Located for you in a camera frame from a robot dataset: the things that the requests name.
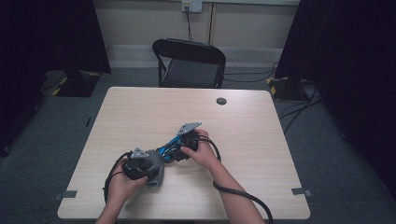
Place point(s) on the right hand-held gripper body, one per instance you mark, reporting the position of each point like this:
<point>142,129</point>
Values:
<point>190,140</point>

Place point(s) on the black stand base striped tape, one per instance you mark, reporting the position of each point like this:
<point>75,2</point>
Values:
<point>77,88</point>
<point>286,90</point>

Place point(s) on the blue toy car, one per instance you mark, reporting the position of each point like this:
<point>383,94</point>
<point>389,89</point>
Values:
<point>168,149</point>

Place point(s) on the grey terry cloth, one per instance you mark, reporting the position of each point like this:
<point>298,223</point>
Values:
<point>156,169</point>

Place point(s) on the person's right hand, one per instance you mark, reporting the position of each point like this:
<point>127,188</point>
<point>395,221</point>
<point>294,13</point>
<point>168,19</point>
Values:
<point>205,155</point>

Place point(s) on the black curtain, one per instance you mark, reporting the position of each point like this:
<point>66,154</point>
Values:
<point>358,62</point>
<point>46,34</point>

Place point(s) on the white wall socket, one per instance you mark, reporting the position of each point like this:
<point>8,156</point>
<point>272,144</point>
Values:
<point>196,5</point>

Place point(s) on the small black floor marker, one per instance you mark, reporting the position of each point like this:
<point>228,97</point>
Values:
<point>88,121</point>

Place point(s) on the black folding chair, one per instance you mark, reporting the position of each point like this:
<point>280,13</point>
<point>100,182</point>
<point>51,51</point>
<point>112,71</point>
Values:
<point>190,51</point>

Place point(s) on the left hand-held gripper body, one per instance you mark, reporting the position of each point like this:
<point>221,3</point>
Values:
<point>137,168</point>

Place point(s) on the grey tape strip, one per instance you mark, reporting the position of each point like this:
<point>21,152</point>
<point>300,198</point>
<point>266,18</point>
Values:
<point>67,194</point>
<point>300,191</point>

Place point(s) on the person's left hand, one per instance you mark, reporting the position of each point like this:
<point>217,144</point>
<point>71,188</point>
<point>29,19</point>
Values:
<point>121,186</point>

